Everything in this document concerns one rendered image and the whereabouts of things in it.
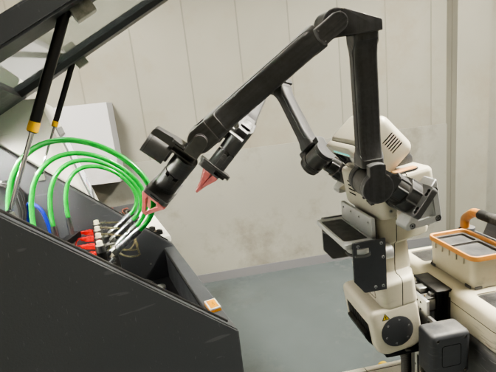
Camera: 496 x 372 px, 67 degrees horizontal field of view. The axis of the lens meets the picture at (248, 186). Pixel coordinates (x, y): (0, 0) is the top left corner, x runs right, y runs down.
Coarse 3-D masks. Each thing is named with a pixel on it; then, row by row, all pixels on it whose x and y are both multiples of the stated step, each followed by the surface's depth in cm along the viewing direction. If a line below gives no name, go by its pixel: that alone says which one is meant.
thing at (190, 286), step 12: (168, 252) 140; (168, 264) 143; (180, 264) 128; (180, 276) 121; (192, 276) 118; (180, 288) 128; (192, 288) 110; (204, 288) 109; (192, 300) 112; (204, 300) 102; (216, 312) 96
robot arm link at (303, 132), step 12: (288, 84) 148; (276, 96) 148; (288, 96) 144; (288, 108) 142; (300, 120) 138; (300, 132) 136; (312, 132) 137; (300, 144) 136; (312, 144) 134; (324, 144) 131; (300, 156) 137; (324, 156) 127; (312, 168) 132
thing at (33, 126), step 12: (60, 24) 64; (60, 36) 65; (60, 48) 65; (48, 60) 65; (48, 72) 65; (48, 84) 66; (36, 96) 66; (36, 108) 66; (36, 120) 66; (36, 132) 66; (24, 156) 67; (12, 204) 68
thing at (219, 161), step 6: (216, 150) 113; (222, 150) 111; (204, 156) 116; (216, 156) 111; (222, 156) 111; (228, 156) 111; (210, 162) 111; (216, 162) 111; (222, 162) 111; (228, 162) 112; (216, 168) 111; (222, 168) 112; (222, 174) 112
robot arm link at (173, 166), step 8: (176, 152) 85; (184, 152) 86; (176, 160) 85; (184, 160) 85; (192, 160) 86; (168, 168) 86; (176, 168) 85; (184, 168) 85; (192, 168) 86; (176, 176) 87; (184, 176) 87
